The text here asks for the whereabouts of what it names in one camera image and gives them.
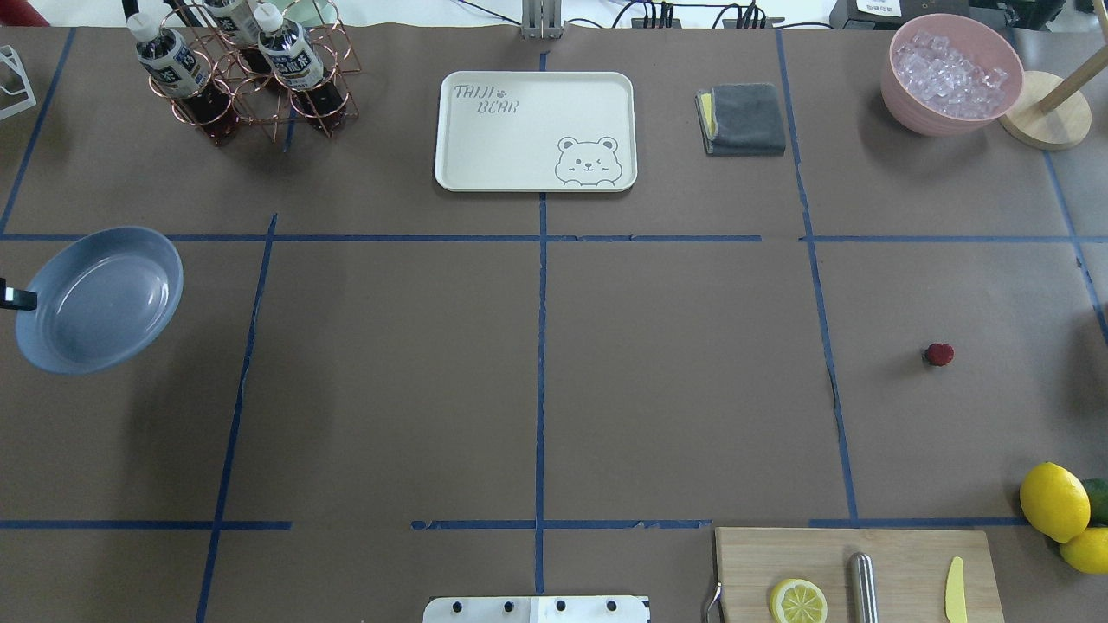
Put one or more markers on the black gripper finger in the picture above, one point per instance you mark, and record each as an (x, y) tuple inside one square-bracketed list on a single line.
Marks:
[(17, 299)]

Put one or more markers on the blue plastic plate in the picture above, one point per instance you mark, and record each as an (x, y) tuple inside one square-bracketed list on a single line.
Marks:
[(101, 301)]

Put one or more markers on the red strawberry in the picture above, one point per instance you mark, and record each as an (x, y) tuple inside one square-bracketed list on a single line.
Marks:
[(939, 354)]

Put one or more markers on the tea bottle left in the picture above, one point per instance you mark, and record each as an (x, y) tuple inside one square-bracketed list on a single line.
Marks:
[(182, 77)]

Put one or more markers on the tea bottle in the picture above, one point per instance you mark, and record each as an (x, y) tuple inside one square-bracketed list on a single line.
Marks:
[(290, 52), (182, 77), (235, 20)]

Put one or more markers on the red cylinder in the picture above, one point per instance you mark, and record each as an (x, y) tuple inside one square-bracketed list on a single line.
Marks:
[(21, 13)]

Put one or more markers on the tea bottle middle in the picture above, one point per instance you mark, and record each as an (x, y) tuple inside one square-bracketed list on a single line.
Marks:
[(235, 20)]

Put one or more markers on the tea bottle right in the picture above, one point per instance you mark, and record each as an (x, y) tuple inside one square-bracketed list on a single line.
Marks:
[(290, 52)]

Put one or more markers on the cream bear tray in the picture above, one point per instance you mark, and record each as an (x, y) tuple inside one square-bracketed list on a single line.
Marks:
[(516, 131)]

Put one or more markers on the grey folded cloth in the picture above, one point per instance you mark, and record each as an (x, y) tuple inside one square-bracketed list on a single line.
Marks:
[(741, 120)]

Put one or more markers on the lemon half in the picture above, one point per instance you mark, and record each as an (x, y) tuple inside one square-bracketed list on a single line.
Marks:
[(797, 600)]

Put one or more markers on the steel muddler stick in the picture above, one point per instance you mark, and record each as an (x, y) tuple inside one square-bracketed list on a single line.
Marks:
[(863, 581)]

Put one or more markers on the wooden cutting board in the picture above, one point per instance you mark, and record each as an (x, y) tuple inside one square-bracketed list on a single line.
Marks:
[(910, 570)]

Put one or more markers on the pink bowl of ice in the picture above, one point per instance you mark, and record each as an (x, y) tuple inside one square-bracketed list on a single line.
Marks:
[(948, 74)]

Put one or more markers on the yellow plastic knife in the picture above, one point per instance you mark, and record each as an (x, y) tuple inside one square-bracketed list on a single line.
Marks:
[(955, 605)]

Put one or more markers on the whole lemon upper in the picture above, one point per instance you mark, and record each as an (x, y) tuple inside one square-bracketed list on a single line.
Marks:
[(1055, 502)]

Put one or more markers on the whole lemon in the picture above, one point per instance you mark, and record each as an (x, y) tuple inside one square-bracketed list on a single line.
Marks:
[(1055, 502), (1087, 552)]

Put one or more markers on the wooden stand with round base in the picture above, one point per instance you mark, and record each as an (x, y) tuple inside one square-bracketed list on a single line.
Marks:
[(1051, 114)]

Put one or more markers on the green lime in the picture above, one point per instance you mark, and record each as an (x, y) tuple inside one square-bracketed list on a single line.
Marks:
[(1096, 489)]

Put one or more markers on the whole lemon lower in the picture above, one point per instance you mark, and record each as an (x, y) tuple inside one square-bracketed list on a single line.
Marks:
[(1087, 552)]

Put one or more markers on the white wire cup rack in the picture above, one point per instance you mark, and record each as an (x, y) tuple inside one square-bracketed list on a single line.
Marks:
[(17, 95)]

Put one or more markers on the copper wire bottle rack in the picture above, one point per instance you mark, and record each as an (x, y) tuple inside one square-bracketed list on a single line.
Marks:
[(256, 105)]

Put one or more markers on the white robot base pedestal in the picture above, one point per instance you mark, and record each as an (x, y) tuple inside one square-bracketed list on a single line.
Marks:
[(539, 608)]

